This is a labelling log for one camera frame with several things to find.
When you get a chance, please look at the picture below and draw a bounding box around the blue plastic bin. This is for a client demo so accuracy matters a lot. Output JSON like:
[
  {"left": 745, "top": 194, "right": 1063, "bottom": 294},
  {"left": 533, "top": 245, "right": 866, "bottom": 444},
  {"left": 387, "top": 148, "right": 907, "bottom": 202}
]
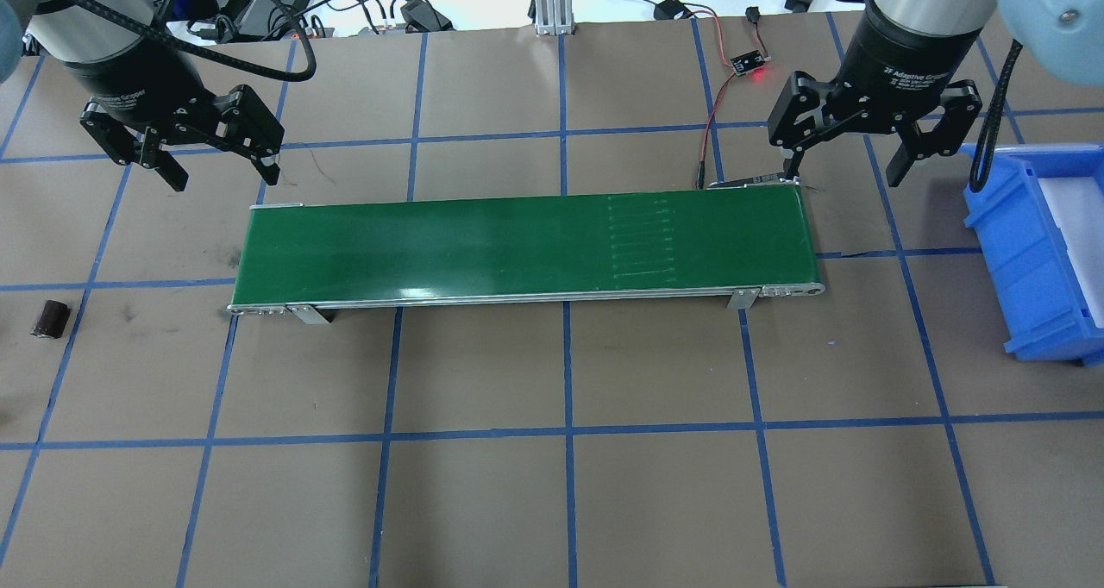
[{"left": 963, "top": 143, "right": 1103, "bottom": 366}]

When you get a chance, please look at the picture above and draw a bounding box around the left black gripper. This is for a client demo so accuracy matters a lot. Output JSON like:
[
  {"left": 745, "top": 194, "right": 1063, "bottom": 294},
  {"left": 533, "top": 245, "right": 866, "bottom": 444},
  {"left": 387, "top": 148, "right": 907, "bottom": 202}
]
[{"left": 67, "top": 49, "right": 285, "bottom": 192}]

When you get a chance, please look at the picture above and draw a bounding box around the red black wire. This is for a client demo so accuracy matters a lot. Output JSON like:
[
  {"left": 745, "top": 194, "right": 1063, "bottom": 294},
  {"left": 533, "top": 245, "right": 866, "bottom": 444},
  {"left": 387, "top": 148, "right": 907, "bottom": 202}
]
[{"left": 690, "top": 6, "right": 771, "bottom": 190}]

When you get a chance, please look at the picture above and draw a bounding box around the dark cylindrical capacitor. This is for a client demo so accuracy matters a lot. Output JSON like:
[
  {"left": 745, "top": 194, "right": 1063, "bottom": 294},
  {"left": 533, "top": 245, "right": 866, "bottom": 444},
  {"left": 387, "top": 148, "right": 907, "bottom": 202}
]
[{"left": 30, "top": 300, "right": 72, "bottom": 340}]

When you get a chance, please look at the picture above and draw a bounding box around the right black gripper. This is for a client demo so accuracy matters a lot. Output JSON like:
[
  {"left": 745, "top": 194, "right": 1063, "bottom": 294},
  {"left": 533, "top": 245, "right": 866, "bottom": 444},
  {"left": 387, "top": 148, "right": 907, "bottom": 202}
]
[{"left": 768, "top": 6, "right": 981, "bottom": 188}]

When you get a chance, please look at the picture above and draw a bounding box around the black power adapter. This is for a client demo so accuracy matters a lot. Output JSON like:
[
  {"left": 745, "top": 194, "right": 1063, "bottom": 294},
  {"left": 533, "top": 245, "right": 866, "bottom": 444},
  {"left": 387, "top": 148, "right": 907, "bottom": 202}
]
[{"left": 235, "top": 0, "right": 311, "bottom": 42}]

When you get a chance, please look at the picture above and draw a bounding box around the green conveyor belt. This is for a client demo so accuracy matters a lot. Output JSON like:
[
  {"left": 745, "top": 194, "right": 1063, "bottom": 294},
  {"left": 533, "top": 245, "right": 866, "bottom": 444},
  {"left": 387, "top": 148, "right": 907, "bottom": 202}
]
[{"left": 229, "top": 185, "right": 825, "bottom": 324}]

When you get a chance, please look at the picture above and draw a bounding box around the small black sensor board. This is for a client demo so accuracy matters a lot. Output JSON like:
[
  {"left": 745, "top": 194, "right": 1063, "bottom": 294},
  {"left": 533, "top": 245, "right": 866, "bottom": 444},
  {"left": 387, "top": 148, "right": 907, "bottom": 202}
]
[{"left": 729, "top": 49, "right": 769, "bottom": 77}]

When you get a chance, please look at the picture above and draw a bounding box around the aluminium frame post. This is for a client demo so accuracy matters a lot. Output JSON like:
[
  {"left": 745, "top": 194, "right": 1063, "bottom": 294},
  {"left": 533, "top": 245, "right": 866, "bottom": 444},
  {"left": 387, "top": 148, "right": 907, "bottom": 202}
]
[{"left": 531, "top": 0, "right": 576, "bottom": 35}]

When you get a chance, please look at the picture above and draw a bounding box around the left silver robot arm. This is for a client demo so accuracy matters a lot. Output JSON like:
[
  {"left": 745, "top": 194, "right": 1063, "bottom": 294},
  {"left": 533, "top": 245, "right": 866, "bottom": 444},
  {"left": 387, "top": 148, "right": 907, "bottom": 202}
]
[{"left": 3, "top": 0, "right": 316, "bottom": 191}]

